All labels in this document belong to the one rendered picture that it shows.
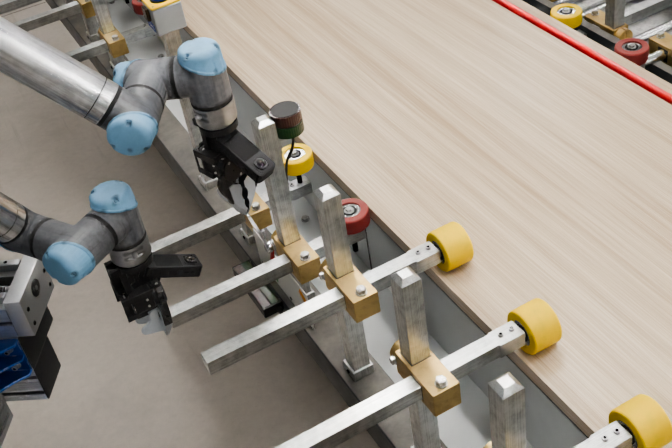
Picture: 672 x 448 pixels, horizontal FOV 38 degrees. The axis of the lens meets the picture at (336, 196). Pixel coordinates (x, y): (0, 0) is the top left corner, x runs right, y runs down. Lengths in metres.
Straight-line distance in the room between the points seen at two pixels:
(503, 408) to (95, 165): 2.87
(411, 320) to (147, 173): 2.45
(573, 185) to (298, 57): 0.86
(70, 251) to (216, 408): 1.31
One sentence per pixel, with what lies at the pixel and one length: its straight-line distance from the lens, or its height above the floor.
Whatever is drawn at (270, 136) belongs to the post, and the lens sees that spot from 1.82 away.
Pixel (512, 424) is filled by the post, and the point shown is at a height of 1.08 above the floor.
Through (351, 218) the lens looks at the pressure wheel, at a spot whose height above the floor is 0.91.
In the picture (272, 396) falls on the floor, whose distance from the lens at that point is 2.87.
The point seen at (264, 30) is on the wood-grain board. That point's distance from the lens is 2.68.
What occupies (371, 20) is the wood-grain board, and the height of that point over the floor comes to 0.90.
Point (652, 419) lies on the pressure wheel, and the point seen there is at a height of 0.98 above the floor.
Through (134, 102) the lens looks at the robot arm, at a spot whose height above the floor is 1.35.
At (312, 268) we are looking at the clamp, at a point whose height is 0.85.
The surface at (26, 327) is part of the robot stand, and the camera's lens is 1.90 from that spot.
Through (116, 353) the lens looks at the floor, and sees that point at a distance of 3.14.
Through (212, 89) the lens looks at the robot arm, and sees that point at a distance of 1.69.
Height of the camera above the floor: 2.14
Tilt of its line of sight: 38 degrees down
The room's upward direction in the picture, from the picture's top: 10 degrees counter-clockwise
